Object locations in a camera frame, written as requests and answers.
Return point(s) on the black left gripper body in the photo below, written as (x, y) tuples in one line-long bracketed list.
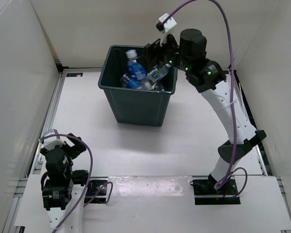
[(69, 166)]

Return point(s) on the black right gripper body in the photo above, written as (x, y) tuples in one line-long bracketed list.
[(169, 54)]

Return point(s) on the clear bottle white blue label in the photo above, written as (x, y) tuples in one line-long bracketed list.
[(158, 73)]

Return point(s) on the clear bottle dark blue label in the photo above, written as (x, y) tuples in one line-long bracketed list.
[(136, 70)]

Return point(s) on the clear bottle apple label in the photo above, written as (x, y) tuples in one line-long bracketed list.
[(158, 87)]

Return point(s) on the clear unlabelled plastic bottle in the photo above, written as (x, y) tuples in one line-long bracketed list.
[(145, 86)]

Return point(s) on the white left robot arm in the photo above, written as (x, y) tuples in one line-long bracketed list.
[(62, 187)]

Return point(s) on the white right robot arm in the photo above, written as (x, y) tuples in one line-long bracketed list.
[(189, 55)]

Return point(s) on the dark green plastic bin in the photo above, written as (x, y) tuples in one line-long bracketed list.
[(132, 106)]

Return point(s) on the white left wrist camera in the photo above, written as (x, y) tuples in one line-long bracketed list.
[(51, 142)]

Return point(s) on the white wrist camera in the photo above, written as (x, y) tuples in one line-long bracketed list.
[(51, 142), (166, 26)]

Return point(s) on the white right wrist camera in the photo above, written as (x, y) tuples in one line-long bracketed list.
[(166, 26)]

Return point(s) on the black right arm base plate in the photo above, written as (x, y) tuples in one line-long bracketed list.
[(205, 194)]

